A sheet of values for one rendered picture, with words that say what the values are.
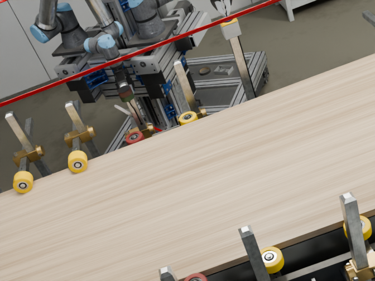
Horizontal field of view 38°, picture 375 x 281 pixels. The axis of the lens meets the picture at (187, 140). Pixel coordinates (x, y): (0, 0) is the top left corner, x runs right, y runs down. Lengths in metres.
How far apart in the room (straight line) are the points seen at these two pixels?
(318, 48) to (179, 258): 2.88
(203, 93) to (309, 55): 0.95
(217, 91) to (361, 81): 1.67
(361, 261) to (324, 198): 0.27
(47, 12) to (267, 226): 1.65
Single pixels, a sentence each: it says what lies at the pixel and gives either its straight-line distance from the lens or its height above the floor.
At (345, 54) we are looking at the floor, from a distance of 4.24.
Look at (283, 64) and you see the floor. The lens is 4.29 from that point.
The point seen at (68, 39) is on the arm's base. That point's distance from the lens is 3.12.
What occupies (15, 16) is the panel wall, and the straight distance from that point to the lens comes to 5.06.
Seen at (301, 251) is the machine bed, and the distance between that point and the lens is 1.88.
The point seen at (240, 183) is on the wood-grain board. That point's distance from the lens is 1.96.
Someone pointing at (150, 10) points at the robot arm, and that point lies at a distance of 2.83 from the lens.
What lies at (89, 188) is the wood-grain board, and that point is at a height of 0.90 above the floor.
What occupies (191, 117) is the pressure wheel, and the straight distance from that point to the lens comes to 2.37.
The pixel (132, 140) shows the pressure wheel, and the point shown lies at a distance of 2.37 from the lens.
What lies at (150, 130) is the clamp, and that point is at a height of 0.85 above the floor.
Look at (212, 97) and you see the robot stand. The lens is 3.76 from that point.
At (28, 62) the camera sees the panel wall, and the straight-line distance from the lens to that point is 5.22.
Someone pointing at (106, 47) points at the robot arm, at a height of 1.14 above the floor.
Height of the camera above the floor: 2.19
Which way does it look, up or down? 35 degrees down
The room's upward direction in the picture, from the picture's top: 22 degrees counter-clockwise
